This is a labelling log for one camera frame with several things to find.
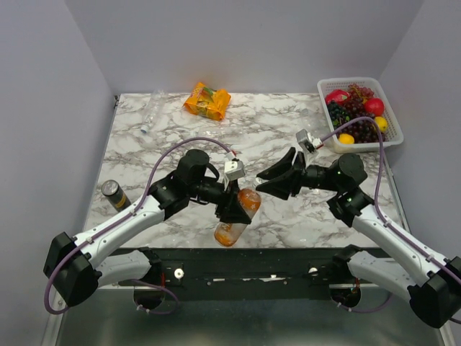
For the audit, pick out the yellow lemon upper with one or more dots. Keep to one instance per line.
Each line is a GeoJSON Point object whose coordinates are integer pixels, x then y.
{"type": "Point", "coordinates": [382, 124]}

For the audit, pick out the dark red grape bunch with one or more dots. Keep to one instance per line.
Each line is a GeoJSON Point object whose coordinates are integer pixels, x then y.
{"type": "Point", "coordinates": [363, 131]}

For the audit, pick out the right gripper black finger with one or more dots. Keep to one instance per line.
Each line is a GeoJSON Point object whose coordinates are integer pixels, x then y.
{"type": "Point", "coordinates": [277, 169]}
{"type": "Point", "coordinates": [279, 188]}

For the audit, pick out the red apple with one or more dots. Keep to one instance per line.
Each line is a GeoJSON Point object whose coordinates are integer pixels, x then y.
{"type": "Point", "coordinates": [338, 96]}

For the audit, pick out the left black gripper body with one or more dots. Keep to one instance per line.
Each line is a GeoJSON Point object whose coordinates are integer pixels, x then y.
{"type": "Point", "coordinates": [214, 193]}

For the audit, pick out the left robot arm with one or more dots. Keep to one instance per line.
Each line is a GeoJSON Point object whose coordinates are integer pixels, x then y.
{"type": "Point", "coordinates": [77, 265]}

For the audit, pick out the clear bottle blue cap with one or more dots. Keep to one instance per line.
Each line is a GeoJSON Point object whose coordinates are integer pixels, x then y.
{"type": "Point", "coordinates": [152, 110]}

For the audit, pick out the orange snack bag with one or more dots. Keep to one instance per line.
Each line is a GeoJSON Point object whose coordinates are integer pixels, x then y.
{"type": "Point", "coordinates": [207, 102]}

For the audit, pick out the orange juice bottle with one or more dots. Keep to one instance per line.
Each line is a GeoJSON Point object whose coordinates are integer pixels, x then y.
{"type": "Point", "coordinates": [228, 232]}

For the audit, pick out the white plastic basket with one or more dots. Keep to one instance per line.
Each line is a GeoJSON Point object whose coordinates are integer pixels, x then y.
{"type": "Point", "coordinates": [393, 135]}

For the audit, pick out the yellow lemon lower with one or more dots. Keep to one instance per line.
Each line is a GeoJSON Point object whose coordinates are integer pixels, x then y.
{"type": "Point", "coordinates": [346, 139]}

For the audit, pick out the yellow lemon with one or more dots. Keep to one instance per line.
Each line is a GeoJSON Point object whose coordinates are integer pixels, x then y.
{"type": "Point", "coordinates": [346, 139]}
{"type": "Point", "coordinates": [382, 124]}

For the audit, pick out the blue grape bunch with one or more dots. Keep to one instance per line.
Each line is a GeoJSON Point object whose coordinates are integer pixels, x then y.
{"type": "Point", "coordinates": [338, 114]}

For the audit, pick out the red round fruit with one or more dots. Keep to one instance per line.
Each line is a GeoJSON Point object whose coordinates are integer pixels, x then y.
{"type": "Point", "coordinates": [374, 106]}

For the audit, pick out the black base frame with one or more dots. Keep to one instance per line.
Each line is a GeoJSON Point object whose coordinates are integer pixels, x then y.
{"type": "Point", "coordinates": [249, 274]}

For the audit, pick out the clear empty bottle centre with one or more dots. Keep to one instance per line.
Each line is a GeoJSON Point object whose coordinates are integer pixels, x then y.
{"type": "Point", "coordinates": [225, 134]}

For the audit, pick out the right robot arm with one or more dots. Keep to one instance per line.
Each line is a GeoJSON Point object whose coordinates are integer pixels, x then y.
{"type": "Point", "coordinates": [421, 276]}

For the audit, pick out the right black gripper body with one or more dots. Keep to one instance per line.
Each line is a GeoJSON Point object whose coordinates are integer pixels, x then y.
{"type": "Point", "coordinates": [314, 176]}

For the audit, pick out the black yellow drink can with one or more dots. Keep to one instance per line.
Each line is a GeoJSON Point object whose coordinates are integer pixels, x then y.
{"type": "Point", "coordinates": [115, 195]}

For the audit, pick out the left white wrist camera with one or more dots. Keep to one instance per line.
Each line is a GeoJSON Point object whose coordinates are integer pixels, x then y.
{"type": "Point", "coordinates": [233, 170]}

